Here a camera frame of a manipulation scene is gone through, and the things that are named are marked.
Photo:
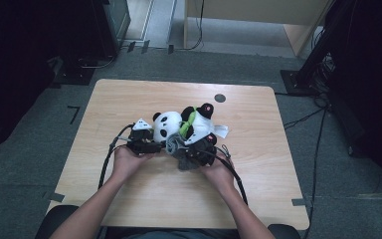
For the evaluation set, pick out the person's right hand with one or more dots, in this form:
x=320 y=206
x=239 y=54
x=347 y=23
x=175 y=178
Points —
x=220 y=174

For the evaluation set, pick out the black and white panda plush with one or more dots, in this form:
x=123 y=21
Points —
x=170 y=126

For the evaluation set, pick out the round dark table grommet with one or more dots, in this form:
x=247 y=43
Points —
x=220 y=98

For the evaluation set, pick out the grey floor tape strip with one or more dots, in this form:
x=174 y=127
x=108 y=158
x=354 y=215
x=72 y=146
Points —
x=56 y=197
x=299 y=201

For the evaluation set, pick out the black metal stand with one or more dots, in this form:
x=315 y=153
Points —
x=315 y=56

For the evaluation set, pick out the black cabinet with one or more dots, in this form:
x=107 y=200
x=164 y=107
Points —
x=112 y=26

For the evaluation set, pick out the dark curtain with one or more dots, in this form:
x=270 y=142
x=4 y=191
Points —
x=371 y=83
x=13 y=66

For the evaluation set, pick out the black chair armrest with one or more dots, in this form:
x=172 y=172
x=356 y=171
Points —
x=286 y=231
x=54 y=222

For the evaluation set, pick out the black floor base plate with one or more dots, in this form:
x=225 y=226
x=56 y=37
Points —
x=73 y=74

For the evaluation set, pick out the light wooden desk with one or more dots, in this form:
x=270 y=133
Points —
x=245 y=10

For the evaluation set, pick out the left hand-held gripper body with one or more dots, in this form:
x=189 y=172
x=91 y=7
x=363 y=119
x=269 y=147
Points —
x=137 y=139

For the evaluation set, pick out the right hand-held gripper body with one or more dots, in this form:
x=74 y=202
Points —
x=205 y=154

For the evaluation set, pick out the person's left hand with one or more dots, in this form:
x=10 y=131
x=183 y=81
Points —
x=129 y=164

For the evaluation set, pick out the grey fluffy cloth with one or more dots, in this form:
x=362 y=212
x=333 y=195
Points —
x=183 y=160

